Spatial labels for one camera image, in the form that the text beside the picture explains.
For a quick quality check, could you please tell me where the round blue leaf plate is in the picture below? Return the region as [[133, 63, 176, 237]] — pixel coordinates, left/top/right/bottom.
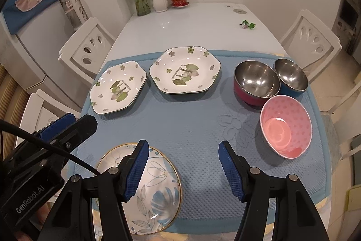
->
[[95, 142, 183, 236]]

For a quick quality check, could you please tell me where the small hexagonal floral plate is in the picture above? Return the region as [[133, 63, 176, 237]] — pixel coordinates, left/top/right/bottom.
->
[[90, 61, 147, 115]]

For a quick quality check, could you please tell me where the red steel bowl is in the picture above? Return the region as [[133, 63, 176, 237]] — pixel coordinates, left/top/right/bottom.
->
[[233, 60, 281, 106]]

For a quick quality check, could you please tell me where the blue steel bowl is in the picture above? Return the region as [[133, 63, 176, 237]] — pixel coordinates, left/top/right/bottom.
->
[[273, 58, 309, 98]]

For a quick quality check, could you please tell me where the large hexagonal floral plate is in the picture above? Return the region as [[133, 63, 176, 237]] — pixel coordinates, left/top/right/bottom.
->
[[149, 46, 221, 95]]

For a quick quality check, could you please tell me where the white chair near left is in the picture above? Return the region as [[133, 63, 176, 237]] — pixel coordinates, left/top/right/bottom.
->
[[20, 90, 81, 133]]

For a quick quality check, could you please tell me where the white chair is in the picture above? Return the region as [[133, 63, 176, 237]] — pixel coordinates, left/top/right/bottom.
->
[[328, 81, 360, 144], [280, 9, 342, 83], [58, 17, 116, 86], [20, 90, 81, 133]]

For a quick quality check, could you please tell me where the white refrigerator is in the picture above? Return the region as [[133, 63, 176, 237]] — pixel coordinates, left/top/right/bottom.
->
[[1, 1, 89, 111]]

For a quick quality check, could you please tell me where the white chair far left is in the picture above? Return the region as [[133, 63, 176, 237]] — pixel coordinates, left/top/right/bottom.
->
[[58, 17, 116, 86]]

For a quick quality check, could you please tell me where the blue textured table mat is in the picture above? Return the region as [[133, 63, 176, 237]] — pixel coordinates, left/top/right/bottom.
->
[[74, 51, 332, 235]]

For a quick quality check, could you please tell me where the white carved shelf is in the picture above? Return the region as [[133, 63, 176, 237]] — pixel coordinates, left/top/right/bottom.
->
[[62, 0, 89, 30]]

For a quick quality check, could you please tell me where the white chair near right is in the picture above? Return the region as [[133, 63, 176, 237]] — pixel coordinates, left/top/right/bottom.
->
[[328, 81, 360, 144]]

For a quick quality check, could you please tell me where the white chair far right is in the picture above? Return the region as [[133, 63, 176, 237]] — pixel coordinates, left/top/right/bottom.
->
[[280, 9, 342, 83]]

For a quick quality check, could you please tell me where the green wrapped candy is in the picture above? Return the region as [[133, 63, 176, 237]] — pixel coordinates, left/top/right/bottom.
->
[[240, 20, 256, 29]]

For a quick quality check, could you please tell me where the white ceramic vase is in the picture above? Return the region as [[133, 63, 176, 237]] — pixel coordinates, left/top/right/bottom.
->
[[152, 0, 168, 13]]

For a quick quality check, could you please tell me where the round table coaster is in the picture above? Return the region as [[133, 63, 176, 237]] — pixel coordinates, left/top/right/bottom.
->
[[233, 9, 247, 15]]

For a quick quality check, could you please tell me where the red lidded tea cup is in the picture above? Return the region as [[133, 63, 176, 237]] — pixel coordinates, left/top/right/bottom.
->
[[171, 0, 189, 8]]

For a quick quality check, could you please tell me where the black cable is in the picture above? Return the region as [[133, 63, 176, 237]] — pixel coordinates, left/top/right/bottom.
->
[[0, 119, 102, 177]]

